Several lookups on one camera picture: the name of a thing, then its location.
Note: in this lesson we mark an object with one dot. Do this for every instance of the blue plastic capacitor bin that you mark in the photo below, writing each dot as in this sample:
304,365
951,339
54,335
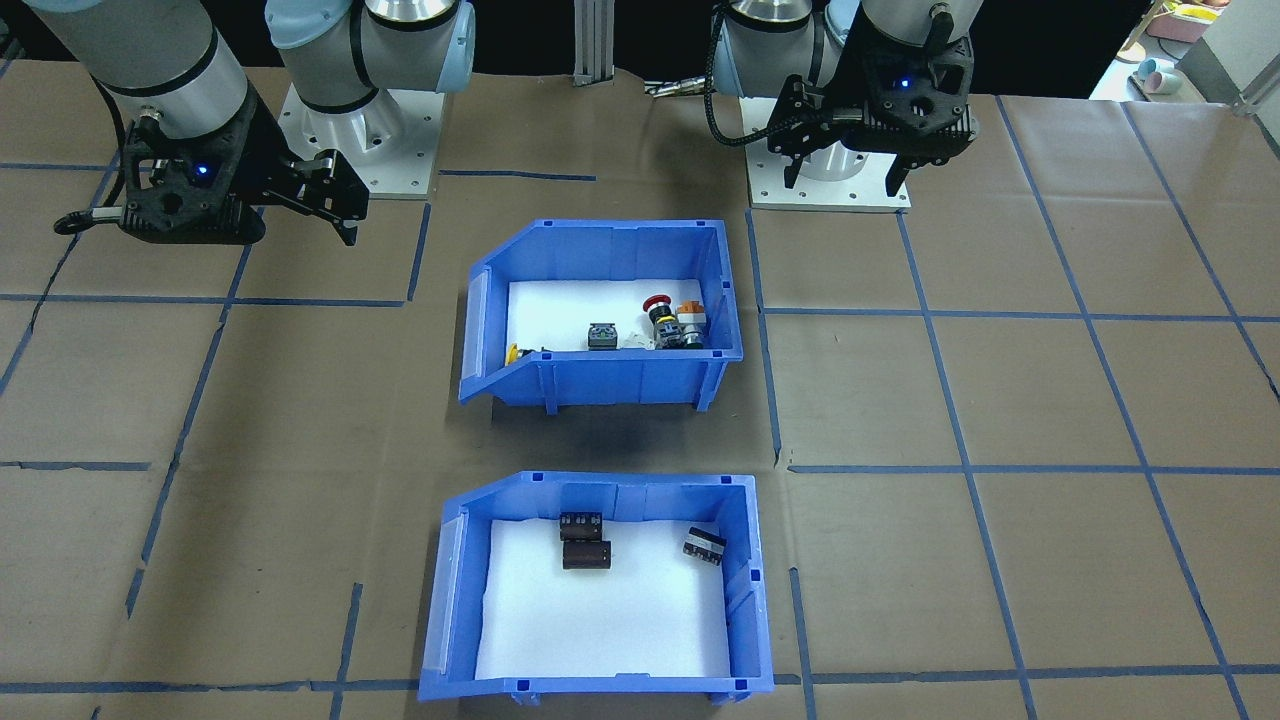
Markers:
600,688

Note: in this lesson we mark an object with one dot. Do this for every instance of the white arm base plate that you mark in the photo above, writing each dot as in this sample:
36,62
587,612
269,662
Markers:
400,160
770,195

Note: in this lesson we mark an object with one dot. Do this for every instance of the red mushroom emergency button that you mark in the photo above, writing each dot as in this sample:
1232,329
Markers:
662,318

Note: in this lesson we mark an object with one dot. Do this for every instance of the light blue cup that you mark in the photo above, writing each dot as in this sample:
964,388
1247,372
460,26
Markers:
1150,72

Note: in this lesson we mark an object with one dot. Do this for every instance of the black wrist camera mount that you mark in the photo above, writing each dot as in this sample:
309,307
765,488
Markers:
170,215
940,120

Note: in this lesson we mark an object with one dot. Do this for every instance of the aluminium profile post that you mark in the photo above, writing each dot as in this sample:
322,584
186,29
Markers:
594,40

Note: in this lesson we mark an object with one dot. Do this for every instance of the grey metal bar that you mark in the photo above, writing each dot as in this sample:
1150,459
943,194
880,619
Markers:
1258,102

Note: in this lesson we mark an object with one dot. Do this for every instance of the blue plastic button bin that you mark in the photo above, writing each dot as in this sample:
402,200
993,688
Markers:
600,380

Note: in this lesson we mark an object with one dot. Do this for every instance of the yellow push button black body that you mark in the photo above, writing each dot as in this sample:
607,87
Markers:
518,353

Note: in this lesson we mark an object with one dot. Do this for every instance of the orange capped grey switch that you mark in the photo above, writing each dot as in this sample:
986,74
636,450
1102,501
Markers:
692,322

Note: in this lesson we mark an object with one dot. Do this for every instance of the white foam pad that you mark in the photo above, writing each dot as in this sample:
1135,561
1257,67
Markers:
560,310
600,630

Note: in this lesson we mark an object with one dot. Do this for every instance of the pink cup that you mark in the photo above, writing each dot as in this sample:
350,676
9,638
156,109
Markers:
1168,84

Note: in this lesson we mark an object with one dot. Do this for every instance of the tan small object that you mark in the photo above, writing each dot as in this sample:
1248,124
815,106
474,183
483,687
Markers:
1133,48

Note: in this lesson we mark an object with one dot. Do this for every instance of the pink basket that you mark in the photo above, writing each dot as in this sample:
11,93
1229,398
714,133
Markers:
1180,25

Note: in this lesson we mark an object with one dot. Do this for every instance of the dark brown cylindrical capacitor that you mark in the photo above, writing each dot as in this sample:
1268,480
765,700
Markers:
704,546
587,555
580,525

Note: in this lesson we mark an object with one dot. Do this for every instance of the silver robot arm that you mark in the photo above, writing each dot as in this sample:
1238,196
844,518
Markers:
770,50
150,60

